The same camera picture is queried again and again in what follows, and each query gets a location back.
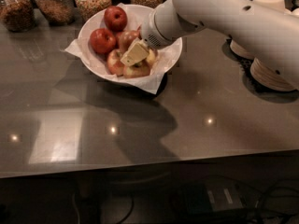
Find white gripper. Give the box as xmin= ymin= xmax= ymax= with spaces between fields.
xmin=121 ymin=11 xmax=173 ymax=66

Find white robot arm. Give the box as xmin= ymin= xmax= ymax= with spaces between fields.
xmin=121 ymin=0 xmax=299 ymax=89

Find yellow apple right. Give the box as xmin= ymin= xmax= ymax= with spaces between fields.
xmin=146 ymin=49 xmax=157 ymax=67

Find large red-green center apple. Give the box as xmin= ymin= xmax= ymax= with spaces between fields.
xmin=118 ymin=30 xmax=139 ymax=53

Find red apple right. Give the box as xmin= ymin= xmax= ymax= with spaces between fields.
xmin=137 ymin=25 xmax=142 ymax=39

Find red apple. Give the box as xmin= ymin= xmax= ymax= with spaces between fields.
xmin=104 ymin=6 xmax=128 ymax=32
xmin=90 ymin=28 xmax=116 ymax=54
xmin=137 ymin=25 xmax=142 ymax=39

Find yellow-red apple front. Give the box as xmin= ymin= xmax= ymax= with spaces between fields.
xmin=123 ymin=61 xmax=150 ymax=78

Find white bowl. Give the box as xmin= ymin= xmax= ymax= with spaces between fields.
xmin=78 ymin=4 xmax=182 ymax=85

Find red-yellow apple front left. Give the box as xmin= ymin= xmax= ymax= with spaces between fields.
xmin=107 ymin=49 xmax=124 ymax=77

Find red apple left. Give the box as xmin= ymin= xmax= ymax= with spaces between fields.
xmin=90 ymin=28 xmax=116 ymax=54

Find red apple top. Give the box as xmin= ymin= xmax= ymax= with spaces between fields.
xmin=104 ymin=6 xmax=128 ymax=32

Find white paper liner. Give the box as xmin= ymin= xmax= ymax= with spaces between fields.
xmin=64 ymin=2 xmax=179 ymax=95

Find glass jar colourful cereal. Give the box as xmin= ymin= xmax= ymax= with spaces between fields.
xmin=75 ymin=0 xmax=112 ymax=21

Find glass jar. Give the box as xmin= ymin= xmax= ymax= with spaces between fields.
xmin=35 ymin=0 xmax=74 ymax=25
xmin=0 ymin=0 xmax=36 ymax=32

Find glass jar far left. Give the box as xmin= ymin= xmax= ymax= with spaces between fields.
xmin=0 ymin=0 xmax=36 ymax=32

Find tall stack paper bowls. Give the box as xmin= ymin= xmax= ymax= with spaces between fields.
xmin=230 ymin=0 xmax=291 ymax=60

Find dark box under table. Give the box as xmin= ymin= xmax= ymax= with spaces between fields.
xmin=170 ymin=181 xmax=247 ymax=218

